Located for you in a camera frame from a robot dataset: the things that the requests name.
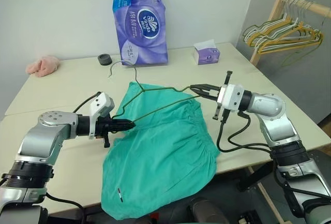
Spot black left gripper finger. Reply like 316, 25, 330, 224
111, 118, 135, 127
111, 125, 136, 133

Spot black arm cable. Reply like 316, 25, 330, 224
216, 109, 275, 155
72, 92, 101, 114

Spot purple and white tissue pack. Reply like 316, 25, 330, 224
193, 39, 221, 66

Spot wooden table leg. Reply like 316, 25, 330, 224
247, 166, 283, 224

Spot wooden clothes rack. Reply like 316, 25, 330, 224
249, 0, 331, 67

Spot pink fluffy cloth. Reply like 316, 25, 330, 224
25, 55, 61, 78

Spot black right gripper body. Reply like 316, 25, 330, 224
212, 70, 234, 121

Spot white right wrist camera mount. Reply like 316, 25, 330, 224
216, 84, 245, 113

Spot bunch of wire hangers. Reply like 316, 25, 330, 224
242, 0, 302, 54

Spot yellow wire hanger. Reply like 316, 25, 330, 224
247, 14, 324, 54

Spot green shorts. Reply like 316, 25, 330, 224
100, 81, 221, 221

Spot purple toilet paper pack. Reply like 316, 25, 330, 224
111, 0, 170, 67

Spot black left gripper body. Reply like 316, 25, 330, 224
94, 117, 115, 149

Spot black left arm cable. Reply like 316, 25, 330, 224
72, 92, 101, 114

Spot black table bracket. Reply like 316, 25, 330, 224
236, 162, 273, 193

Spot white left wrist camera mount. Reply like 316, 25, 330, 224
88, 92, 115, 140

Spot black round tape roll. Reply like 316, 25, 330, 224
97, 53, 113, 67

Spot olive green wire hanger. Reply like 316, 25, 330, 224
281, 34, 324, 67

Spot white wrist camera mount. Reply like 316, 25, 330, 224
216, 84, 245, 113
88, 92, 115, 140

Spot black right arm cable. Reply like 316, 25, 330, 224
216, 109, 275, 155

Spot dark rounded shape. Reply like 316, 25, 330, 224
187, 197, 231, 224

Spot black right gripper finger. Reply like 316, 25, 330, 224
190, 83, 222, 92
191, 88, 220, 101

